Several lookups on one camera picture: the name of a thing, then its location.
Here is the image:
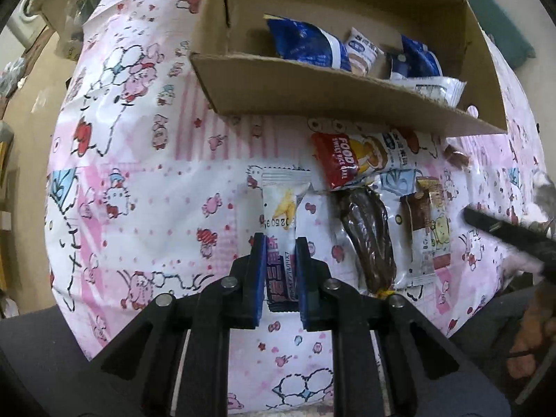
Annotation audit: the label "pink cartoon printed bedsheet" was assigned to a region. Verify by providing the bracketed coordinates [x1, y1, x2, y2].
[46, 0, 556, 417]

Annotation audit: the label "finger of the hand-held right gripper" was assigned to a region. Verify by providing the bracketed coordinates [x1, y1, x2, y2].
[463, 206, 556, 275]

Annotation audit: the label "small white blue snack packet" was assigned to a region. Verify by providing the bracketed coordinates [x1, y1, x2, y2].
[345, 27, 385, 74]

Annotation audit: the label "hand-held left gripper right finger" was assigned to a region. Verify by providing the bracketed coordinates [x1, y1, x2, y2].
[294, 237, 461, 417]

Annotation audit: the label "clear packet with brown sausage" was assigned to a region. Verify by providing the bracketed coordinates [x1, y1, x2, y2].
[332, 185, 411, 298]

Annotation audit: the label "brown and white snack packet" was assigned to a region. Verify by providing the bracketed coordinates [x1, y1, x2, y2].
[400, 176, 448, 287]

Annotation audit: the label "clear plastic bag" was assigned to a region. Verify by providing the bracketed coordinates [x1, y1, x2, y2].
[19, 0, 103, 59]

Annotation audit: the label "teal padded headboard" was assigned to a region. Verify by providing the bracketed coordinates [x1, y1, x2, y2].
[434, 0, 537, 68]

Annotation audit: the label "white packet with yellow print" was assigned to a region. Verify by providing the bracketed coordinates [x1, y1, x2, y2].
[261, 170, 313, 313]

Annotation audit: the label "small brown wrapped snack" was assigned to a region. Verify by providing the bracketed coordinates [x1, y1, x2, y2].
[443, 143, 472, 168]

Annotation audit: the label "red and white snack packet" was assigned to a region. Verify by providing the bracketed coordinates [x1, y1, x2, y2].
[310, 130, 420, 192]

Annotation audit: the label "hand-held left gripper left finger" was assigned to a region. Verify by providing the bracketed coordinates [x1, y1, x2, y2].
[89, 232, 268, 417]

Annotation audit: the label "grey trousers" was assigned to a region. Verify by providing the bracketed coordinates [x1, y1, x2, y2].
[0, 282, 556, 417]

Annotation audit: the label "brown cardboard box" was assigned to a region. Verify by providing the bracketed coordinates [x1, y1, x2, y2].
[190, 0, 509, 136]

